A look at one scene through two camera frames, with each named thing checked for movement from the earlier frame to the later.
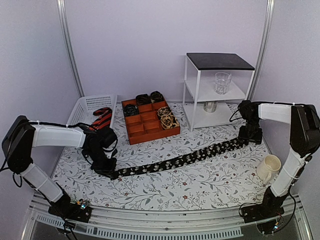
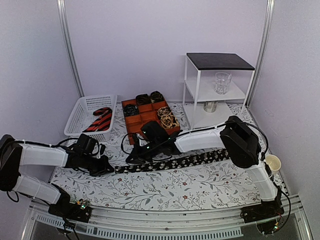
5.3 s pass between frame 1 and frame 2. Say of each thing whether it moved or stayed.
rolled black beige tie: stayed
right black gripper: moved
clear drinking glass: stayed
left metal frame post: stayed
